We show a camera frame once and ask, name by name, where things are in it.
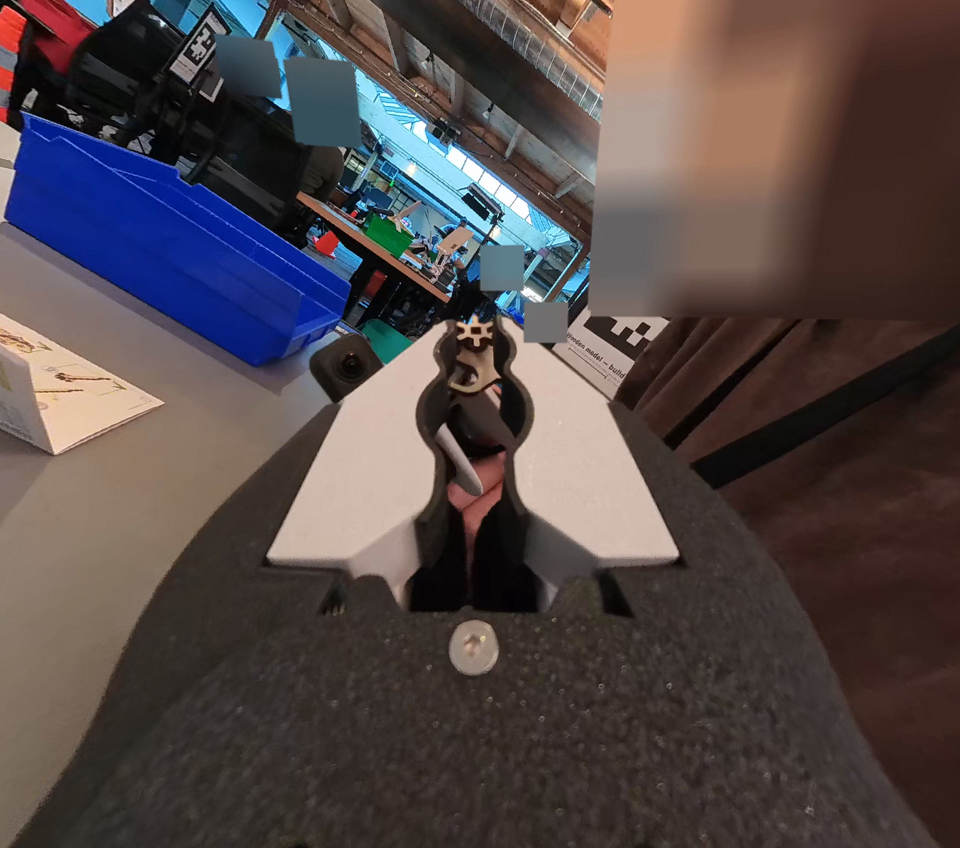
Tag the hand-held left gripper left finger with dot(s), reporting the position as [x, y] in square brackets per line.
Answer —
[352, 488]

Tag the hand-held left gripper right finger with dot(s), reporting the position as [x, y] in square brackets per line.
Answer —
[592, 488]

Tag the curved wooden piece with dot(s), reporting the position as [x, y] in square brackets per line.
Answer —
[472, 377]

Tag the white sign with black pattern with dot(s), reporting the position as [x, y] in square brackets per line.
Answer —
[611, 342]

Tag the green plastic bin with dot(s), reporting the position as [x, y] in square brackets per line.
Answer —
[386, 339]
[388, 234]

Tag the wooden work table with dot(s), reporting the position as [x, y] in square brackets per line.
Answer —
[375, 255]

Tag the white instruction sheet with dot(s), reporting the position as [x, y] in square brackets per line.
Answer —
[67, 390]

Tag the blue plastic bin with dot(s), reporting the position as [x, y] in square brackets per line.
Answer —
[172, 240]

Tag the black white tag sign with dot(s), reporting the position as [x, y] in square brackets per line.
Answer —
[199, 49]

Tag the black office chair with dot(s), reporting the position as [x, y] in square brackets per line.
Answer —
[120, 64]

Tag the red plastic bin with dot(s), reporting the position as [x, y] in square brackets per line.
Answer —
[52, 12]

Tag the black action camera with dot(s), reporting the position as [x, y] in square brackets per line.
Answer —
[343, 366]

